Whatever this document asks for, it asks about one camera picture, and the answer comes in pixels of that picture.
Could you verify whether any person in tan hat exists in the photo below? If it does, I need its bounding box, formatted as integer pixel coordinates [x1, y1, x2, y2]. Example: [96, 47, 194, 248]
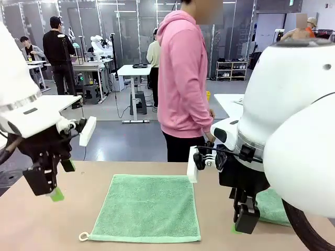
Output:
[306, 17, 319, 39]

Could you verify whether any black bags pile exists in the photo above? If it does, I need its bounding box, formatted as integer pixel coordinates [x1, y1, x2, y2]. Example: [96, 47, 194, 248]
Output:
[250, 51, 263, 71]

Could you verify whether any man in black cap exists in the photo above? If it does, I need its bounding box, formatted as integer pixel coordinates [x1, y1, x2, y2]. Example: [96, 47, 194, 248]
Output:
[42, 16, 77, 96]

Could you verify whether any person in cream sweater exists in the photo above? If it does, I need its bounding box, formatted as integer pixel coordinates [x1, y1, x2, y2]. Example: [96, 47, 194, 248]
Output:
[146, 28, 162, 108]

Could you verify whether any green terry towel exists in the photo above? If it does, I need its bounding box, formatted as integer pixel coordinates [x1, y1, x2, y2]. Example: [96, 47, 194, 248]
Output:
[79, 174, 202, 244]
[254, 188, 292, 227]

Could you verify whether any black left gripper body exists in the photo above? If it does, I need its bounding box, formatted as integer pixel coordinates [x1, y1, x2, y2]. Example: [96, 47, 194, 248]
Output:
[16, 124, 73, 161]

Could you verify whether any person's right hand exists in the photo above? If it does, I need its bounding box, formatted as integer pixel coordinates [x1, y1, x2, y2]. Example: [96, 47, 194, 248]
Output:
[203, 130, 216, 144]

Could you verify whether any white cabinet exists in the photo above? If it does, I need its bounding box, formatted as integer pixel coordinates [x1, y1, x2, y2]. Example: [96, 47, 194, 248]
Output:
[109, 72, 125, 93]

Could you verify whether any seated person in grey jacket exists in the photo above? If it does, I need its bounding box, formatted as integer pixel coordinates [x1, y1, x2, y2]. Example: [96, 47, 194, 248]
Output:
[19, 36, 46, 62]

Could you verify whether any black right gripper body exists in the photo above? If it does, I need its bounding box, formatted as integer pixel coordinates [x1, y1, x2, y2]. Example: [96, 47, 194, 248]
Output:
[216, 154, 271, 196]

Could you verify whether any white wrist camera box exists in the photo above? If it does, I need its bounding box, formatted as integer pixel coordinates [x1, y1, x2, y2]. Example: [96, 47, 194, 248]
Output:
[79, 116, 97, 147]
[186, 145, 200, 184]

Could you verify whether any white door panel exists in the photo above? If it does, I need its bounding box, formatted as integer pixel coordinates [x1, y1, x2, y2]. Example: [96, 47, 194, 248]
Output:
[255, 13, 286, 53]

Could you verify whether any person in brown top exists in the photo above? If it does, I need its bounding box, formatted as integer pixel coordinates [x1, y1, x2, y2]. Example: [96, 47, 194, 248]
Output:
[280, 13, 316, 42]

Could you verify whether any black step stool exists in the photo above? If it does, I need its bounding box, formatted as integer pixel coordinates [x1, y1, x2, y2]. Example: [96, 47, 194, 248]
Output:
[82, 84, 102, 106]
[129, 90, 148, 116]

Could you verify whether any white standing desk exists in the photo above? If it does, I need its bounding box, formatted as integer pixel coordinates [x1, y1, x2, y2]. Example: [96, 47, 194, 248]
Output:
[117, 64, 153, 124]

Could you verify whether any grey work desk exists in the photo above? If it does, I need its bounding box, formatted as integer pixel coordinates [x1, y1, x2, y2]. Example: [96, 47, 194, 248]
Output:
[71, 59, 115, 102]

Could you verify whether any black tripod stand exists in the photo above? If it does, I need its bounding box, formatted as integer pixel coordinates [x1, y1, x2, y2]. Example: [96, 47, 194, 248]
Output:
[109, 32, 119, 79]

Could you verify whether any person's right forearm pink sleeve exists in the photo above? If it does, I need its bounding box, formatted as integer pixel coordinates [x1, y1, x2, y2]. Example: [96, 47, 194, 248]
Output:
[194, 100, 214, 132]

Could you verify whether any person in pink hoodie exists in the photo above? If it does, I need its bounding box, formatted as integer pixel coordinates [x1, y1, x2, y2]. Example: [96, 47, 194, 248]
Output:
[156, 0, 225, 163]

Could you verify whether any white table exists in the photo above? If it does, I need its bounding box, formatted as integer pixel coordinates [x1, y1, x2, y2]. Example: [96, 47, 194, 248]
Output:
[39, 94, 83, 113]
[214, 93, 247, 120]

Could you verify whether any thick black cable hose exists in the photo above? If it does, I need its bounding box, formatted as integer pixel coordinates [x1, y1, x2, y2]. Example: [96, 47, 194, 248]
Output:
[281, 198, 335, 251]

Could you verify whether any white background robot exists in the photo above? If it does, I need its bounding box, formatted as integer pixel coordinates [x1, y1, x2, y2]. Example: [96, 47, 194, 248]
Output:
[90, 35, 115, 60]

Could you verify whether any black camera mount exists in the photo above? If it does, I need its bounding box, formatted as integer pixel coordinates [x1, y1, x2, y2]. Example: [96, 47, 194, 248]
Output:
[193, 140, 218, 171]
[68, 117, 87, 135]

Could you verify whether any white shoe rack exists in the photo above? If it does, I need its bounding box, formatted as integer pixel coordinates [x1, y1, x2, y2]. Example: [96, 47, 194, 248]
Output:
[216, 60, 248, 82]

